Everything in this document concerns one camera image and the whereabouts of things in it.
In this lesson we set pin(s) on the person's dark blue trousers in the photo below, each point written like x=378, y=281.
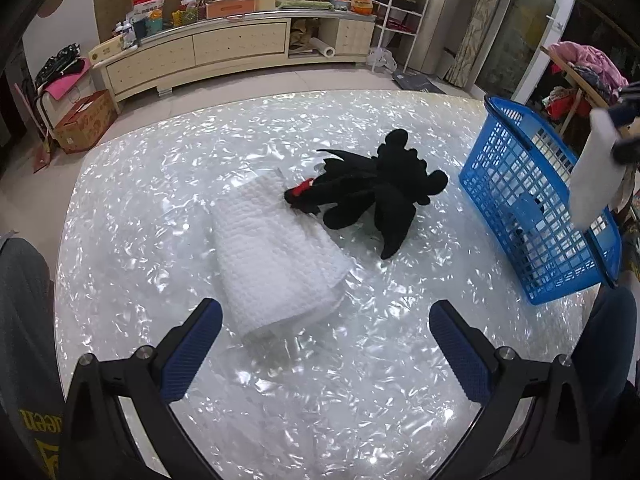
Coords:
x=615, y=340

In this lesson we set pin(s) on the pink cloth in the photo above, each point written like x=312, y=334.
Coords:
x=65, y=82

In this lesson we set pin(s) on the white waffle towel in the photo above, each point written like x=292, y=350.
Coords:
x=270, y=260

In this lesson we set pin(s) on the yellow tissue box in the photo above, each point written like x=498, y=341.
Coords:
x=106, y=50

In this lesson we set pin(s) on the red and white package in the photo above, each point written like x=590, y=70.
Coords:
x=148, y=6

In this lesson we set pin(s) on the white paper roll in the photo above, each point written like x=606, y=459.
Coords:
x=322, y=47

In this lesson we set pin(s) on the white cloth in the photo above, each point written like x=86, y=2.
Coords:
x=595, y=175

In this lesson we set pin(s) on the white plastic bag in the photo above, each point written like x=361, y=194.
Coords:
x=382, y=60

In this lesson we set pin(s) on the green cushion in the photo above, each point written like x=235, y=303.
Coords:
x=302, y=3

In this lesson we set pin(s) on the person's grey printed shirt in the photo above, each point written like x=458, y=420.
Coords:
x=25, y=335

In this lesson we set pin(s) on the wooden side table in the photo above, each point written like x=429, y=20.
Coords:
x=580, y=80

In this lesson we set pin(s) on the patterned beige curtain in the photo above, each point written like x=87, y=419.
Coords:
x=485, y=20

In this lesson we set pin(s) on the cardboard box with red print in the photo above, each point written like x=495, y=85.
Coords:
x=85, y=122

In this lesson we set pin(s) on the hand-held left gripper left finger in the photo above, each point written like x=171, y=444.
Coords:
x=192, y=345

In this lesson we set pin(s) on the broom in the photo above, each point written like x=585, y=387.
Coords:
x=37, y=145

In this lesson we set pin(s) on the pile of pink clothes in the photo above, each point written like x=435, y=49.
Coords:
x=595, y=62

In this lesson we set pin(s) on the black plush dragon toy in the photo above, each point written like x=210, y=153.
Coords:
x=390, y=195

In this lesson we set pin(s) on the pink storage box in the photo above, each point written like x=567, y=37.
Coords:
x=230, y=8

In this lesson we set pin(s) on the dark floor mat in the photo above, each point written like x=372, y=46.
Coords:
x=417, y=82

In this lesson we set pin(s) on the white metal rack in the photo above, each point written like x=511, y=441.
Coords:
x=395, y=25

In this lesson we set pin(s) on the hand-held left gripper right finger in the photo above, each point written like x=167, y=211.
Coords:
x=460, y=355

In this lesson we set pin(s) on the cream TV cabinet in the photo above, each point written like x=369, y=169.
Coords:
x=240, y=42

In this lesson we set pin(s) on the black floral bag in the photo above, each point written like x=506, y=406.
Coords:
x=57, y=62

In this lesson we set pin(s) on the blue plastic basket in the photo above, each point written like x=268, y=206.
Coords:
x=500, y=160

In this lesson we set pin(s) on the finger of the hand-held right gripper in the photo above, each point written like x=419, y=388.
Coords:
x=630, y=149
x=625, y=110

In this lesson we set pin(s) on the standing air conditioner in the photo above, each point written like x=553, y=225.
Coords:
x=435, y=20

